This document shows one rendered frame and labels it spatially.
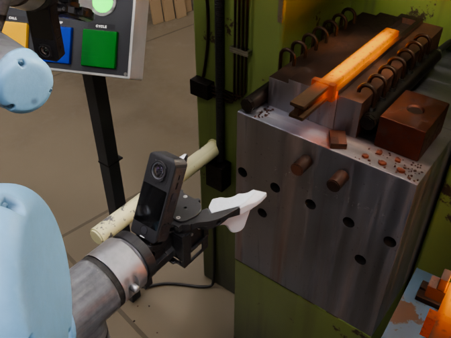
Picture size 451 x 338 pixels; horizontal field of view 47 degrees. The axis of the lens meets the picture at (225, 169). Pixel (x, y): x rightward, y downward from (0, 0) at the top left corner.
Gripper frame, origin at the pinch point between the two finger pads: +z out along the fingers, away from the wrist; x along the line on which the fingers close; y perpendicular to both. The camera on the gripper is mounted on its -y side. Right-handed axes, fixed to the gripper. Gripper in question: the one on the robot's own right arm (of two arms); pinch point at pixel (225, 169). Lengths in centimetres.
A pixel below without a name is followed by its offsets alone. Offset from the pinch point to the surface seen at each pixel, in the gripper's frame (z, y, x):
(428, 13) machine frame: 79, 1, 2
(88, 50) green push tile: 13.1, -0.7, -45.7
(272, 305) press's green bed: 25, 62, -4
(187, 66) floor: 164, 99, -155
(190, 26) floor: 210, 99, -193
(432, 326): -7.0, 1.3, 34.3
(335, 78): 33.1, -0.9, 0.5
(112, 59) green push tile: 14.8, 0.4, -40.6
